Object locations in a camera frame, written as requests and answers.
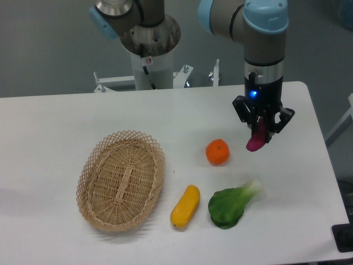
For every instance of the purple sweet potato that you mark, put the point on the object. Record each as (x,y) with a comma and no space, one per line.
(258,139)

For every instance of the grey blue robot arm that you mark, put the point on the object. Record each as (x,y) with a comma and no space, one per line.
(150,34)

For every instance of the orange tangerine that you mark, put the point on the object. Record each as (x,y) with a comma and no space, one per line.
(217,152)

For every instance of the green bok choy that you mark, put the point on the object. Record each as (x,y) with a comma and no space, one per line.
(226,207)

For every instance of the oval wicker basket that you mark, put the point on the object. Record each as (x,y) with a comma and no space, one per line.
(121,181)

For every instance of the black box at table edge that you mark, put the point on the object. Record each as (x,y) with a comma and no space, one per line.
(343,237)

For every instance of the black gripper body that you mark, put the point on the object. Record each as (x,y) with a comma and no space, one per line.
(263,100)

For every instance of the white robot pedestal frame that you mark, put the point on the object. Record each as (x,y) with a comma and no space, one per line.
(154,73)

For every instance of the white frame at right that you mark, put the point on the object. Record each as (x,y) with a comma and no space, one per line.
(341,125)

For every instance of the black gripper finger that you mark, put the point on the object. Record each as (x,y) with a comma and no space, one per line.
(245,114)
(276,120)

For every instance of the yellow mango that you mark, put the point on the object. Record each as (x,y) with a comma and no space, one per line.
(186,207)

